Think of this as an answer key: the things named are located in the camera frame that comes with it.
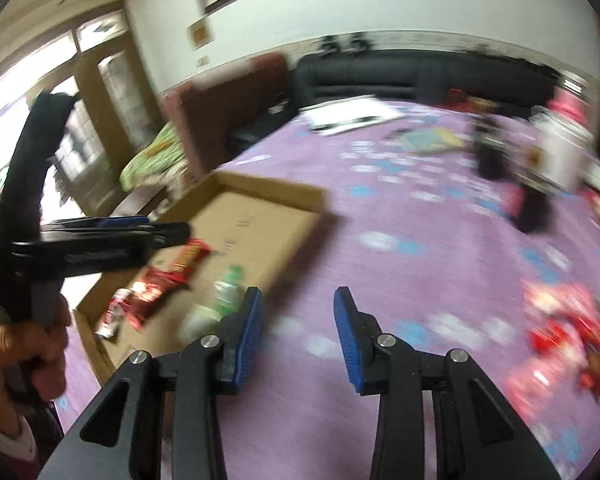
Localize red rectangular snack bar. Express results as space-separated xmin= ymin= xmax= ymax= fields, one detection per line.
xmin=168 ymin=238 xmax=211 ymax=284

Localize dark red foil snack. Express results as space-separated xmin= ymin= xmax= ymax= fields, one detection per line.
xmin=122 ymin=266 xmax=192 ymax=330

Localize green candy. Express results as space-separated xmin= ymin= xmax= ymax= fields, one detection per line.
xmin=212 ymin=264 xmax=245 ymax=316

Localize white red sachet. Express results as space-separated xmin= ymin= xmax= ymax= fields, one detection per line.
xmin=95 ymin=288 xmax=132 ymax=340

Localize red character snack packet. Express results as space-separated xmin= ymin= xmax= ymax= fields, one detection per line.
xmin=528 ymin=314 xmax=600 ymax=362

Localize long pink snack packet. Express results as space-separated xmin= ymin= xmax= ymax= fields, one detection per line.
xmin=522 ymin=281 xmax=600 ymax=346

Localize white cream snack packet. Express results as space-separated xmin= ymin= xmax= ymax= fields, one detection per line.
xmin=178 ymin=304 xmax=222 ymax=346

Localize dark red pillow snack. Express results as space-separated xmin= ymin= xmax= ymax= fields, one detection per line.
xmin=578 ymin=344 xmax=600 ymax=402

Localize person's left hand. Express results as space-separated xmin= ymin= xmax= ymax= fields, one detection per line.
xmin=0 ymin=296 xmax=72 ymax=438

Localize green floral blanket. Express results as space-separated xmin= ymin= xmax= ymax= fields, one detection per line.
xmin=119 ymin=122 xmax=187 ymax=192

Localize cardboard tray box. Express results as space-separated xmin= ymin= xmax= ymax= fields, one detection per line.
xmin=74 ymin=171 xmax=327 ymax=384

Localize brown red armchair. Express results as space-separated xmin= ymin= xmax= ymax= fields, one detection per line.
xmin=160 ymin=52 xmax=289 ymax=179

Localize purple floral tablecloth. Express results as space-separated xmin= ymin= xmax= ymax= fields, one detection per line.
xmin=220 ymin=119 xmax=600 ymax=479

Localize wooden glass door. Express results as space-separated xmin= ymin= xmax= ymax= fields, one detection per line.
xmin=0 ymin=1 xmax=164 ymax=218

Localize white paper sheets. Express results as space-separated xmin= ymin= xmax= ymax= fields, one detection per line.
xmin=300 ymin=96 xmax=405 ymax=136

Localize black jar with cork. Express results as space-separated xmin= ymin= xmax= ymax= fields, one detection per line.
xmin=472 ymin=116 xmax=509 ymax=181
xmin=508 ymin=146 xmax=553 ymax=234

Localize black pen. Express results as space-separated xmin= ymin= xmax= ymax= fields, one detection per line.
xmin=315 ymin=115 xmax=382 ymax=130

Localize small yellow green booklet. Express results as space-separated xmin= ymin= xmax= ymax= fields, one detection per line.
xmin=400 ymin=127 xmax=466 ymax=155

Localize white plastic jar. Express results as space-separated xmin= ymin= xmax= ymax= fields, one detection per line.
xmin=531 ymin=110 xmax=594 ymax=192

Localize black leather sofa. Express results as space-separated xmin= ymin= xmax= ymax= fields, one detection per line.
xmin=226 ymin=49 xmax=558 ymax=157

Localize pink thermos flask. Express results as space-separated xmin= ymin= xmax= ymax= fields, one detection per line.
xmin=547 ymin=70 xmax=590 ymax=127

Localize small wall plaque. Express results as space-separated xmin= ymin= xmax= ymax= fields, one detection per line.
xmin=187 ymin=16 xmax=213 ymax=50

